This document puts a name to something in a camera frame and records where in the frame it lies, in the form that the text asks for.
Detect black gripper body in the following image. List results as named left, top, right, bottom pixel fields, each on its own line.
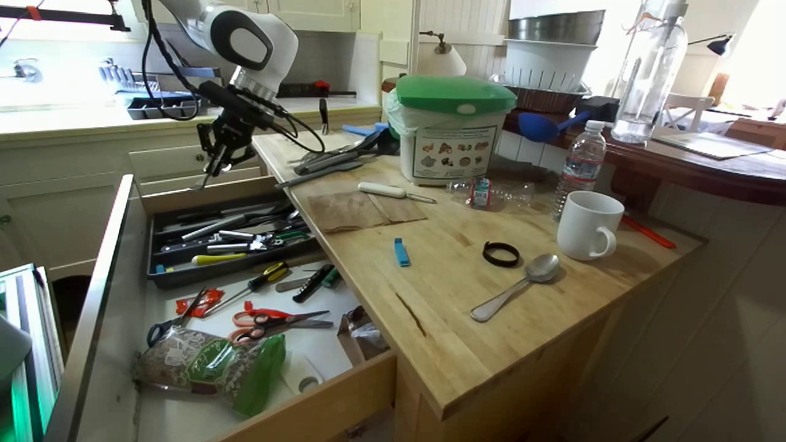
left=197, top=109, right=261, bottom=154

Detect open wooden kitchen drawer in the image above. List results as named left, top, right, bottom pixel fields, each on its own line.
left=46, top=170, right=401, bottom=442

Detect large metal spoon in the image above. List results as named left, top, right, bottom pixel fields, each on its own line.
left=469, top=250, right=568, bottom=324

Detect black ice cube tray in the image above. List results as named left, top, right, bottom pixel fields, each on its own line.
left=125, top=94, right=209, bottom=123

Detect grey metal spatula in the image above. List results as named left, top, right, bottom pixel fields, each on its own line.
left=275, top=157, right=374, bottom=192

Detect metal can opener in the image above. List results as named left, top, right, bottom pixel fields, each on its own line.
left=205, top=229, right=281, bottom=256

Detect black kitchen tongs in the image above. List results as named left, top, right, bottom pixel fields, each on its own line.
left=293, top=123, right=388, bottom=177

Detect black cutlery tray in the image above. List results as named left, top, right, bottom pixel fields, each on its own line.
left=144, top=195, right=324, bottom=289

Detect yellow black screwdriver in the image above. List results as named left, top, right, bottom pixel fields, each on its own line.
left=207, top=258, right=295, bottom=315

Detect blue grey dish rack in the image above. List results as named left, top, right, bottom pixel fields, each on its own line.
left=96, top=56, right=225, bottom=99

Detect blue cloth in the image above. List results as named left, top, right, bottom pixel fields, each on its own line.
left=342, top=120, right=394, bottom=148

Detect grey flat stick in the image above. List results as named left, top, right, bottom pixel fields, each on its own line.
left=273, top=274, right=314, bottom=297

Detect white kitchen cabinet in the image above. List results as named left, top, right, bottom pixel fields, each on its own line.
left=0, top=100, right=388, bottom=277

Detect black window bar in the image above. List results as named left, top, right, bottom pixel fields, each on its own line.
left=0, top=2, right=132, bottom=34

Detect green clear snack bag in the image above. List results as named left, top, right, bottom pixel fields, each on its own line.
left=132, top=326, right=290, bottom=422

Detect chrome faucet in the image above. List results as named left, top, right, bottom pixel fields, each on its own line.
left=9, top=56, right=45, bottom=85

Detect white bin with green lid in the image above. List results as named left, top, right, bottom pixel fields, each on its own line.
left=381, top=74, right=521, bottom=186

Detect white shade table lamp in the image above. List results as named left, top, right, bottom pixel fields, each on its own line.
left=415, top=29, right=471, bottom=80

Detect small cardboard box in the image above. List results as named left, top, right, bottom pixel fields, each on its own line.
left=333, top=304, right=394, bottom=364

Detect white round plastic gadget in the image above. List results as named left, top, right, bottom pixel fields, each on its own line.
left=281, top=351, right=329, bottom=398

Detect grey metal rack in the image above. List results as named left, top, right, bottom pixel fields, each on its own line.
left=0, top=261, right=68, bottom=442

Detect small jar with blue label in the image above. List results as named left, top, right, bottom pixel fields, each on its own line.
left=469, top=174, right=493, bottom=208

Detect white plastic crate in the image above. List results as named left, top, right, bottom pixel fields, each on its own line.
left=492, top=128, right=575, bottom=166

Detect blue rubber glove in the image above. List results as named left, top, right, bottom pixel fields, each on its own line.
left=514, top=109, right=595, bottom=142

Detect metal mixing bowl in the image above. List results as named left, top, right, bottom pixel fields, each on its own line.
left=507, top=8, right=610, bottom=47

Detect small plastic water bottle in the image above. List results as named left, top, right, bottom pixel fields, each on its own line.
left=558, top=119, right=615, bottom=222

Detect white ceramic mug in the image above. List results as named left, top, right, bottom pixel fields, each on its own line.
left=555, top=186, right=627, bottom=263

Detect wooden butcher block island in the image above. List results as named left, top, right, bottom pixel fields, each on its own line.
left=249, top=130, right=708, bottom=442

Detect red pen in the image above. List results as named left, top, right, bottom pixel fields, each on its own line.
left=621, top=213, right=680, bottom=250

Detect tall clear glass bottle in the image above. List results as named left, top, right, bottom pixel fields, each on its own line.
left=611, top=0, right=692, bottom=148

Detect round dark wooden table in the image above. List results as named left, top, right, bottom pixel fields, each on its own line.
left=601, top=120, right=786, bottom=208

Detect white paper sheet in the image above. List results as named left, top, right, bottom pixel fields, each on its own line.
left=650, top=126, right=768, bottom=162

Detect black desk lamp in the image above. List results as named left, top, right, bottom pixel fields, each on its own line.
left=686, top=31, right=736, bottom=60

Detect yellow handled peeler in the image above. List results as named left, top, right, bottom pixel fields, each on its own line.
left=190, top=250, right=251, bottom=268

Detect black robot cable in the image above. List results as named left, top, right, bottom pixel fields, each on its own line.
left=137, top=0, right=329, bottom=157

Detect white handled knife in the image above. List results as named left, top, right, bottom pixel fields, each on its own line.
left=354, top=179, right=439, bottom=203

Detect orange handled scissors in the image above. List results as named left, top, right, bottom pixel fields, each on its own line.
left=225, top=301, right=336, bottom=349

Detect dark blue handled utensil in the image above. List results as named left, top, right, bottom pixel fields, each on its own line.
left=144, top=284, right=212, bottom=351

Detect black rubber ring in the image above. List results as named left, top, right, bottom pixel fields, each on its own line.
left=480, top=238, right=523, bottom=271

